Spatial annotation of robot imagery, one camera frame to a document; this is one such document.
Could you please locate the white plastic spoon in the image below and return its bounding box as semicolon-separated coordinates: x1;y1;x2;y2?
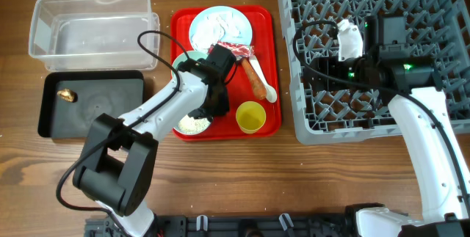
249;56;278;103

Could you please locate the grey dishwasher rack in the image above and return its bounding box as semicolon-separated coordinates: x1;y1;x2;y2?
278;0;469;145

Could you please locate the black waste tray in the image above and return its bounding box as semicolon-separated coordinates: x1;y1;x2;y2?
37;70;145;139

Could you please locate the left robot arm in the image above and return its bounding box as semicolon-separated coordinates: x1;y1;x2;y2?
69;59;234;236

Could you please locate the clear plastic bin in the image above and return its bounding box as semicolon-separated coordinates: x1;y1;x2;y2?
28;0;159;72

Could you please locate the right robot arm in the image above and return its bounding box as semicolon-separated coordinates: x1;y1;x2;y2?
304;51;469;236

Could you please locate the brown food scrap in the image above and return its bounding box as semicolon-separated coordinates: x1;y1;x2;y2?
57;88;78;103

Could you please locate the light blue plate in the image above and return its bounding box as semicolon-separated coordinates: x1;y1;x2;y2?
189;6;253;51

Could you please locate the red snack wrapper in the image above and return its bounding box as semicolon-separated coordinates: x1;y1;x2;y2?
217;41;255;60

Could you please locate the light blue bowl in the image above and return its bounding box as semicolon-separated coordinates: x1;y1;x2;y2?
172;114;214;136

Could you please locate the orange carrot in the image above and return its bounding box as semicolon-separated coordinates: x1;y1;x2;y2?
241;57;267;100

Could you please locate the white rice pile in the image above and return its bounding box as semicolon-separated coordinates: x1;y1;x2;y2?
178;115;212;134

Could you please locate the yellow plastic cup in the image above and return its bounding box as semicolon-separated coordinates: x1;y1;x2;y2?
236;101;267;134

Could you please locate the light green bowl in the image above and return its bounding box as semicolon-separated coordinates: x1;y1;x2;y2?
173;51;208;70

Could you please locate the white tissue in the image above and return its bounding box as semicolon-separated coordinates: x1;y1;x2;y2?
189;11;242;49

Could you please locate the red serving tray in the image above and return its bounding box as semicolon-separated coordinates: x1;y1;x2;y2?
170;5;282;142

